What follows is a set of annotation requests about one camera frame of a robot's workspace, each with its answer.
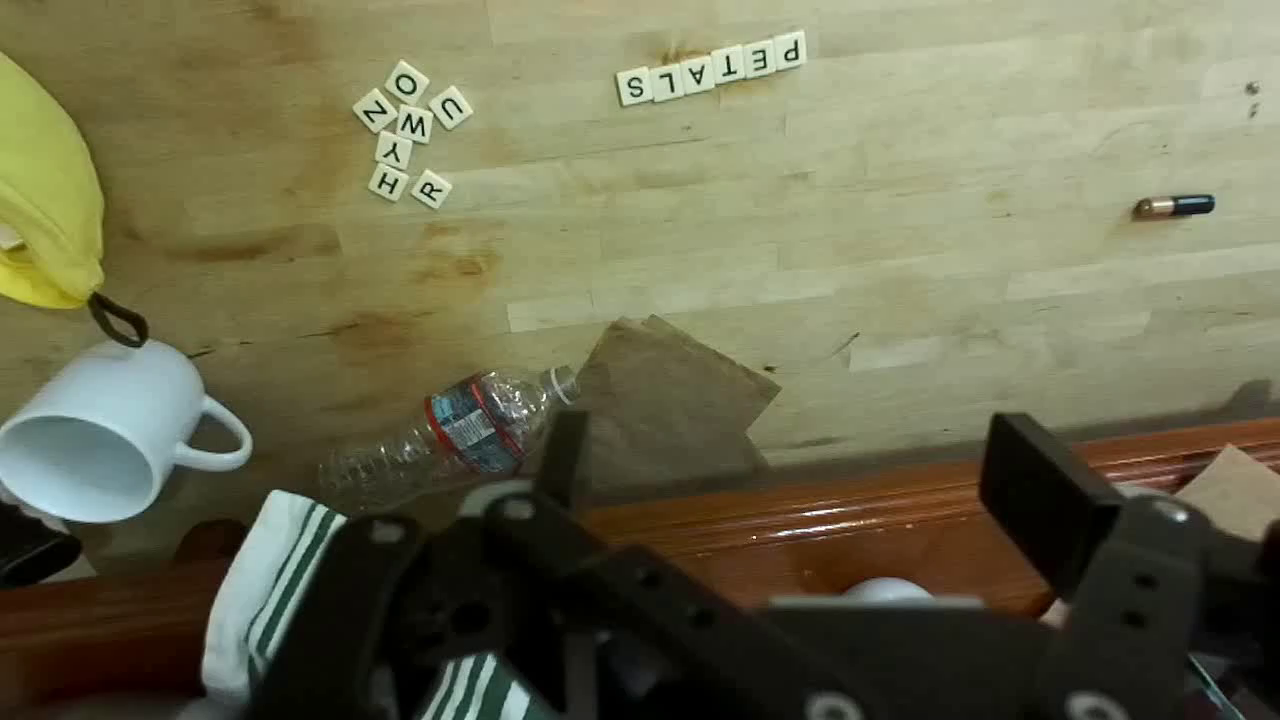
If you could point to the white letter tile L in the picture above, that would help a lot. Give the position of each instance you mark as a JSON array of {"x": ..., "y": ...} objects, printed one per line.
[{"x": 666, "y": 79}]

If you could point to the white letter tile H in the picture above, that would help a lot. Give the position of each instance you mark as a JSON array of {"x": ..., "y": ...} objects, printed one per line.
[{"x": 390, "y": 182}]

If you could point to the crushed clear plastic bottle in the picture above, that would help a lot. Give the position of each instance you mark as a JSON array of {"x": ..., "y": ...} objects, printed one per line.
[{"x": 464, "y": 426}]

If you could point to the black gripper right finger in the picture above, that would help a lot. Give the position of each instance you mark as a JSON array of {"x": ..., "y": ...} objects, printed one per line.
[{"x": 1053, "y": 493}]

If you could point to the white letter tile U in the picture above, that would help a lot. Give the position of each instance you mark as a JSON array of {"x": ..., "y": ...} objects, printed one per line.
[{"x": 449, "y": 107}]

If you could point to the yellow fabric bag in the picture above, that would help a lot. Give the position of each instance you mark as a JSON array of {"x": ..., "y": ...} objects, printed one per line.
[{"x": 40, "y": 200}]

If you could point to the white letter tile O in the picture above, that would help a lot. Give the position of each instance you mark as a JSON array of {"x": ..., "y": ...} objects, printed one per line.
[{"x": 405, "y": 80}]

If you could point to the white ceramic mug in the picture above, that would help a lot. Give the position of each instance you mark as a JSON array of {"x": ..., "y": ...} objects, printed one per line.
[{"x": 100, "y": 426}]

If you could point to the copper black battery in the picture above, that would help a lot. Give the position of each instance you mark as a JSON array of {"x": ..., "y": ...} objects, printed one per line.
[{"x": 1172, "y": 207}]

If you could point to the white letter tile E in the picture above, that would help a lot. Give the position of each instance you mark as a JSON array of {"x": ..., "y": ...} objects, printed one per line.
[{"x": 759, "y": 59}]

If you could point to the brown paper sheet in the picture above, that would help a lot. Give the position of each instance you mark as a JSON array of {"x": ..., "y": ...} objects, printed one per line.
[
  {"x": 1242, "y": 485},
  {"x": 666, "y": 400}
]

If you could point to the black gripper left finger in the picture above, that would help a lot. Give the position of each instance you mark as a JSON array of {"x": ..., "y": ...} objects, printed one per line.
[{"x": 402, "y": 601}]

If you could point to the green striped white towel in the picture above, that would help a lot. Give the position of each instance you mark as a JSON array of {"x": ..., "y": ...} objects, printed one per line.
[{"x": 265, "y": 584}]

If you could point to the white letter tile A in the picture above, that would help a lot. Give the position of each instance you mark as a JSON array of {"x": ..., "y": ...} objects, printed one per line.
[{"x": 696, "y": 74}]

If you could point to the white letter tile R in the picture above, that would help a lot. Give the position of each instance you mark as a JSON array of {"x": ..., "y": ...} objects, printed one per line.
[{"x": 434, "y": 189}]

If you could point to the white letter tile T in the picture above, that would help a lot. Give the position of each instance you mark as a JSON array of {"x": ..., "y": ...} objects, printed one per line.
[{"x": 725, "y": 64}]

